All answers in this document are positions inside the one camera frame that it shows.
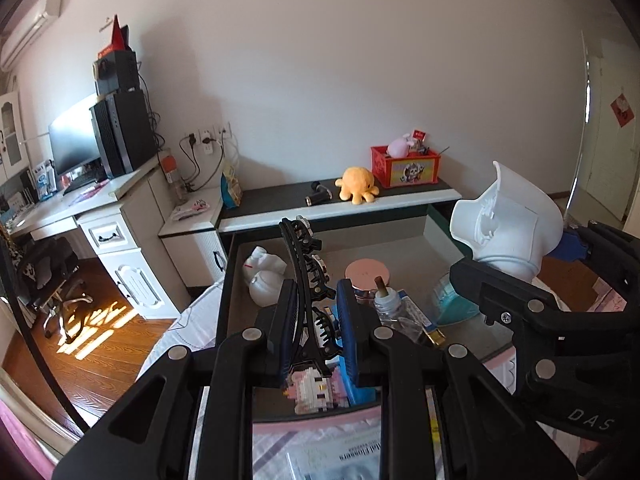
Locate black power cable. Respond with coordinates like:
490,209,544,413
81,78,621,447
179,132,226,193

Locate black computer tower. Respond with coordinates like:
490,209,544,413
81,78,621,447
89,89,160,179

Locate white door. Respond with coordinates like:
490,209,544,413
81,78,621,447
570,30,640,223

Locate striped white cloth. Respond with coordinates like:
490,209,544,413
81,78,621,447
135,280,521,480

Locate orange capped bottle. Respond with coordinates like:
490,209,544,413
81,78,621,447
160,152,187,206

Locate white dog figurine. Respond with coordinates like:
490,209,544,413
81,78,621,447
242,246,288,307

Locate white handheld device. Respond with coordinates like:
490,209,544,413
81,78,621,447
449,161,563,283

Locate red door decoration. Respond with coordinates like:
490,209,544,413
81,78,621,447
610,91,636,128

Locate black speaker box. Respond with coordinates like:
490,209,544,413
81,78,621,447
92,50,140,97

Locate pink plush toy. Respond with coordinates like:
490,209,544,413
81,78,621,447
387,133,418,158

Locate pink paper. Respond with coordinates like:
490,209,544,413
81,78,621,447
70,180,111,206

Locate white air conditioner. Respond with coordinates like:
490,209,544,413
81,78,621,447
0,0,63,73

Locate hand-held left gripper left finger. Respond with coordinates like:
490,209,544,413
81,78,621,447
52,280,301,480

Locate black hair clip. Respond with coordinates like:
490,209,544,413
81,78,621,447
278,216,337,376

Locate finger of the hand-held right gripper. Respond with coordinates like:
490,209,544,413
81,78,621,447
450,257,640,391
547,220,640,313

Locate white desk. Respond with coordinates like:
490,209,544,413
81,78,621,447
7,160,183,321

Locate black computer monitor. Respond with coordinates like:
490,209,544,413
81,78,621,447
48,95,103,193

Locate clear perfume bottle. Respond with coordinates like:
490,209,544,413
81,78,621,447
372,275,426,346

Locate blue white box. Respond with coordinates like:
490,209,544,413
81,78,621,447
30,160,58,201

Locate black office chair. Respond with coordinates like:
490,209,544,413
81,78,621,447
12,235,93,346

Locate blue snack bag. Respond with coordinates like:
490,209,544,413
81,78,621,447
220,160,243,209

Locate white wall sockets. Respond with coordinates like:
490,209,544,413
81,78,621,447
185,121,235,147

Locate black keyboard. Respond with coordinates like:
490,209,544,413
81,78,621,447
62,175,108,196

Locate rose gold cylinder case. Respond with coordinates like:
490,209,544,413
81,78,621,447
345,258,391,302

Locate white plastic packet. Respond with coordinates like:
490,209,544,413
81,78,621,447
285,442,383,480

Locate black gold slim box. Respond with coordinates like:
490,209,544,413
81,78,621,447
400,295,447,348

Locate red toy crate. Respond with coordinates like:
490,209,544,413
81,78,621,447
371,145,442,189

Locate black white low bench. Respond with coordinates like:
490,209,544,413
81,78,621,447
218,177,463,233

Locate black flashlight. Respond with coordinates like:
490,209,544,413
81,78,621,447
305,181,333,207

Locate white glass door cabinet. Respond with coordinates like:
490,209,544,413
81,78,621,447
0,90,26,181

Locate dark plastic tray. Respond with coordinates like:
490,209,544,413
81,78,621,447
216,209,518,428

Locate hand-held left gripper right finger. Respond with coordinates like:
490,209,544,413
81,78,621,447
335,278,576,480

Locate pink flat packet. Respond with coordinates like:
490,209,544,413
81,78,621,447
170,199,213,221

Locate red desk calendar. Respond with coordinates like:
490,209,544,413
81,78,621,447
97,14,133,56

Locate teal mask pack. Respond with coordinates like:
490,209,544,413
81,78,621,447
427,270,483,328

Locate white side table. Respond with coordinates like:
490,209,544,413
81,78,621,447
159,187,228,303

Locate orange octopus plush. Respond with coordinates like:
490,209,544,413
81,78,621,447
335,166,383,206

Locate pink block toy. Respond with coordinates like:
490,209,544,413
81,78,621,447
282,365,351,416

